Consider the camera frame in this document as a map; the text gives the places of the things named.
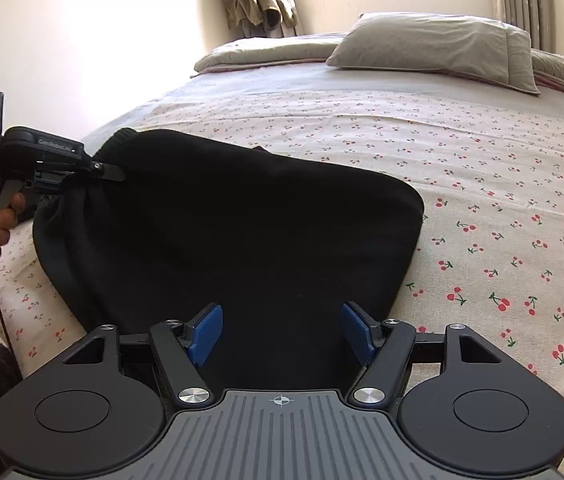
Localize black pants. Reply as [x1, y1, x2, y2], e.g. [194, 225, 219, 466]
[33, 129, 424, 390]

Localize cherry print bed sheet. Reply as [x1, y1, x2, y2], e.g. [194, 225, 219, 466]
[0, 62, 564, 466]

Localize grey pillow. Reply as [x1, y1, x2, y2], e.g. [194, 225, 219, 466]
[326, 12, 539, 96]

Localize grey folded duvet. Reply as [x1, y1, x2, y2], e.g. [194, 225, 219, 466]
[195, 36, 564, 96]

